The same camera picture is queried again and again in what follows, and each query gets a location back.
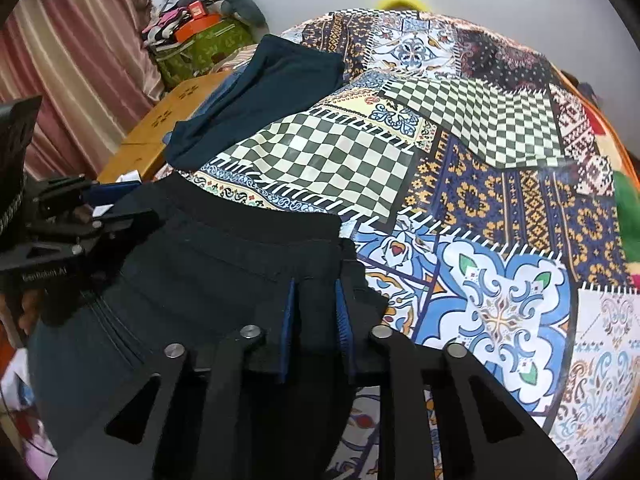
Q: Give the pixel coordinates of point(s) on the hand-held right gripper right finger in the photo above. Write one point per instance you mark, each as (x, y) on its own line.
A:
(346, 332)

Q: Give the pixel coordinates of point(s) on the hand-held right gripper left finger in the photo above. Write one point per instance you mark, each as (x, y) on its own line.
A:
(286, 332)

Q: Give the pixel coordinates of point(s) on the dark teal garment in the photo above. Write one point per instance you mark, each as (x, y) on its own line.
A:
(270, 95)

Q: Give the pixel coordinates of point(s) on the blue jeans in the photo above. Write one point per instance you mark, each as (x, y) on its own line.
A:
(220, 97)

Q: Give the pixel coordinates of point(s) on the green patterned storage box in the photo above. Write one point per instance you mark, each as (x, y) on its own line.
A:
(205, 50)

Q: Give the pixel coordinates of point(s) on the person's left hand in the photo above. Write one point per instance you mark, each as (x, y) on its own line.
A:
(27, 311)

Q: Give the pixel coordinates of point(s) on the black pants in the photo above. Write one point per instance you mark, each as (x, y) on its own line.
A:
(200, 270)

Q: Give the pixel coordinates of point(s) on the striped patterned cloth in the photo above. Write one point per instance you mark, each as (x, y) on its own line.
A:
(237, 57)

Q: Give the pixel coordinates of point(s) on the striped pink curtain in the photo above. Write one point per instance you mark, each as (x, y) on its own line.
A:
(70, 45)

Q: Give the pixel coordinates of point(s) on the pile of mixed clothes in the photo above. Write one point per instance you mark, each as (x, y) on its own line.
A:
(162, 22)

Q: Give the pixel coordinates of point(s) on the orange flat box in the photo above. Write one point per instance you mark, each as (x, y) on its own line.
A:
(197, 27)

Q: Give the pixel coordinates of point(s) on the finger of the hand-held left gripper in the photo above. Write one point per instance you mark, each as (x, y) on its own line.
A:
(112, 191)
(127, 224)

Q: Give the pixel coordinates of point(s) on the small red box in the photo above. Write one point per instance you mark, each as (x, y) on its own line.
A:
(196, 10)

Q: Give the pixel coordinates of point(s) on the wooden lap desk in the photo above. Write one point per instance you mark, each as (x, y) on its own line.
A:
(160, 125)

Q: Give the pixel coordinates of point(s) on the yellow curved bed frame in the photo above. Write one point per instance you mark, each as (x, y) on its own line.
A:
(400, 0)

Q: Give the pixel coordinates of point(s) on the white paper clutter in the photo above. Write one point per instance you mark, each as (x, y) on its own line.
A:
(20, 400)

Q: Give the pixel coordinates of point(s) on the patchwork printed blanket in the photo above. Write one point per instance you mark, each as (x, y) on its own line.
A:
(500, 210)

